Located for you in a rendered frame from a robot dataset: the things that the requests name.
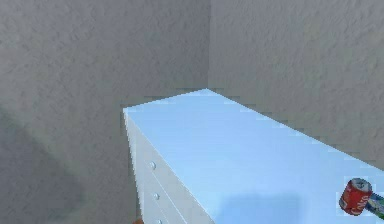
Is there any green and blue can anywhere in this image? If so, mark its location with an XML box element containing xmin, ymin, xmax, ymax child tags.
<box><xmin>364</xmin><ymin>192</ymin><xmax>384</xmax><ymax>221</ymax></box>

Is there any white chest of drawers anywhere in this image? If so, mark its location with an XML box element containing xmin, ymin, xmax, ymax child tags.
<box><xmin>122</xmin><ymin>88</ymin><xmax>384</xmax><ymax>224</ymax></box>

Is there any red drinks can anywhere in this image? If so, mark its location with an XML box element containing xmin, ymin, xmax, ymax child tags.
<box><xmin>338</xmin><ymin>177</ymin><xmax>373</xmax><ymax>217</ymax></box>

